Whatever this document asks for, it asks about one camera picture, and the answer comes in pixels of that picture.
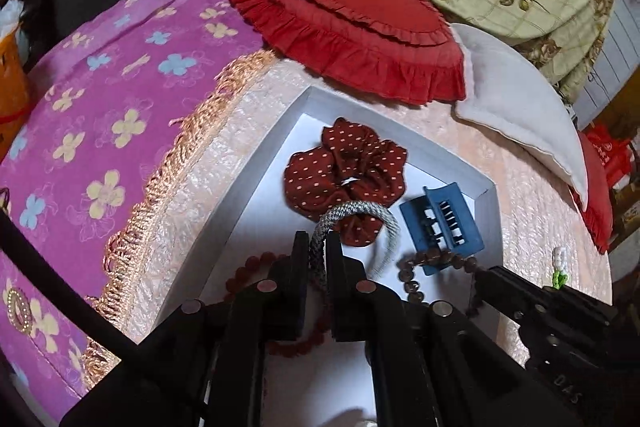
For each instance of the grey headband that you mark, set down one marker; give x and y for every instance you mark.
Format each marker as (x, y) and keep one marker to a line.
(350, 207)

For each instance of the dark red polka dot scrunchie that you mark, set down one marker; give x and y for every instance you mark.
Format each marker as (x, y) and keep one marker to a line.
(350, 157)

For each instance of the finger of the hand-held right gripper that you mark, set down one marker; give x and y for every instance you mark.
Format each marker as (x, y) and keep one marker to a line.
(505, 292)

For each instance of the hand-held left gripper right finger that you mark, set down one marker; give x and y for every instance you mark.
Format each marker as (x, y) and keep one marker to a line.
(339, 294)

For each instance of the red shopping bag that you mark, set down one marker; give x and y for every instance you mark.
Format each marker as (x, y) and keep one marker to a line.
(607, 152)

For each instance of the white pillow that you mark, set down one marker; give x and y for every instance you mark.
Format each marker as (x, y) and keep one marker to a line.
(520, 107)

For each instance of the red ruffled pillow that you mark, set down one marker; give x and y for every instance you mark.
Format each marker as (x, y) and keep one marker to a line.
(597, 202)
(350, 17)

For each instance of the orange bucket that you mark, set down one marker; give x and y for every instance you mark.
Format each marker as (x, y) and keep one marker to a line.
(10, 87)

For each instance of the white box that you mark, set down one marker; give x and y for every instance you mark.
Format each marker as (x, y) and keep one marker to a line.
(280, 157)

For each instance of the purple floral sheet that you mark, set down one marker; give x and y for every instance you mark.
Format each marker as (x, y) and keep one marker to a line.
(100, 107)

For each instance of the pink quilted bedspread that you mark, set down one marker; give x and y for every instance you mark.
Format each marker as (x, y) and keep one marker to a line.
(530, 217)

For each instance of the small white green flower clip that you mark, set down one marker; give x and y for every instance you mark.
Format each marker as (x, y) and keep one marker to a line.
(560, 257)

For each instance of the gold pearl oval hair clip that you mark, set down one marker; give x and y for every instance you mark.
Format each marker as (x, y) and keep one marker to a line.
(21, 314)

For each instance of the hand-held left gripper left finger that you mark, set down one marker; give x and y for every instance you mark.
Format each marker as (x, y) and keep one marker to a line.
(299, 287)

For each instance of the blue hair claw clip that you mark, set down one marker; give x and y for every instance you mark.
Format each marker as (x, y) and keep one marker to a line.
(420, 217)

